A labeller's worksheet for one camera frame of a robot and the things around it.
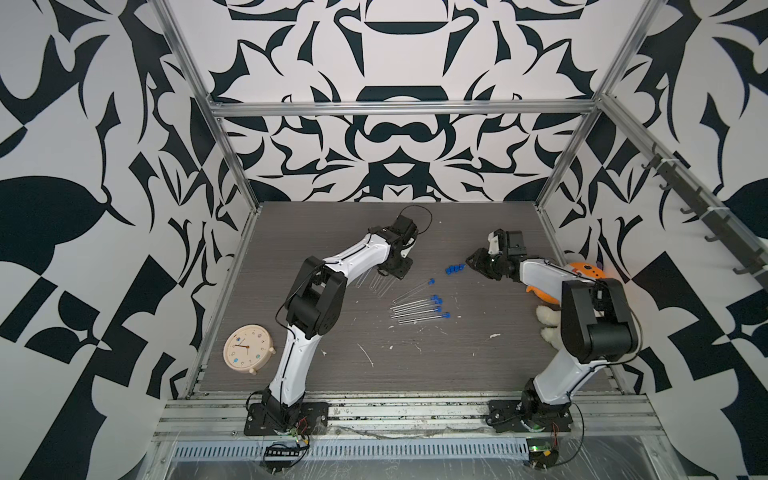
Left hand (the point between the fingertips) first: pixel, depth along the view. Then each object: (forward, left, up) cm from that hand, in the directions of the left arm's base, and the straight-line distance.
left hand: (397, 262), depth 97 cm
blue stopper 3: (0, -22, -5) cm, 22 cm away
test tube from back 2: (-6, +3, -4) cm, 8 cm away
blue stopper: (0, -18, -5) cm, 18 cm away
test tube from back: (-5, +8, -4) cm, 10 cm away
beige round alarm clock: (-25, +42, -3) cm, 49 cm away
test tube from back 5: (-14, -11, -5) cm, 19 cm away
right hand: (+1, -24, +1) cm, 24 cm away
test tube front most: (-16, -14, -5) cm, 22 cm away
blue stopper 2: (0, -20, -5) cm, 20 cm away
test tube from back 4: (-11, -12, -5) cm, 17 cm away
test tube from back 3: (-8, -4, -5) cm, 10 cm away
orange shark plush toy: (-7, -56, +4) cm, 57 cm away
